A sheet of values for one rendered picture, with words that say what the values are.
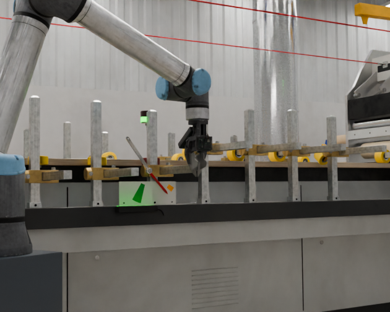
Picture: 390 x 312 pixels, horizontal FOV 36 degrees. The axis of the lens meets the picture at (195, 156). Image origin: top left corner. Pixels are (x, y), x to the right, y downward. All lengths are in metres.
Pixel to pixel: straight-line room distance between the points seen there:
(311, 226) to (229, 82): 8.01
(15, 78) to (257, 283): 1.73
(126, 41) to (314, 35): 10.24
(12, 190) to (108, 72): 8.49
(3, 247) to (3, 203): 0.12
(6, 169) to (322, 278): 2.13
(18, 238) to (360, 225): 2.03
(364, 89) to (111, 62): 5.91
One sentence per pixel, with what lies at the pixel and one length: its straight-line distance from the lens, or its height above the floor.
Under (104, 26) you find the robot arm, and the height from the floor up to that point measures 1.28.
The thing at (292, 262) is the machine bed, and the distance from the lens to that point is 3.22.
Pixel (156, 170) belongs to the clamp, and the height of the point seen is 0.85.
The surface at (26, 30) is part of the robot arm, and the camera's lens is 1.94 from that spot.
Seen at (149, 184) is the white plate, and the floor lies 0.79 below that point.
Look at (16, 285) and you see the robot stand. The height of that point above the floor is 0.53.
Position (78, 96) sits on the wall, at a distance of 9.88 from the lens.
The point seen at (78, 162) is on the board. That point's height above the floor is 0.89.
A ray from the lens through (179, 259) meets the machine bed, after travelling 2.86.
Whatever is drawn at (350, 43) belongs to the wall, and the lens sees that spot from 12.54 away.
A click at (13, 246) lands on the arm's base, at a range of 1.64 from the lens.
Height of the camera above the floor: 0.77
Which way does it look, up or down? 3 degrees up
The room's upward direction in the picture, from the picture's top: 1 degrees counter-clockwise
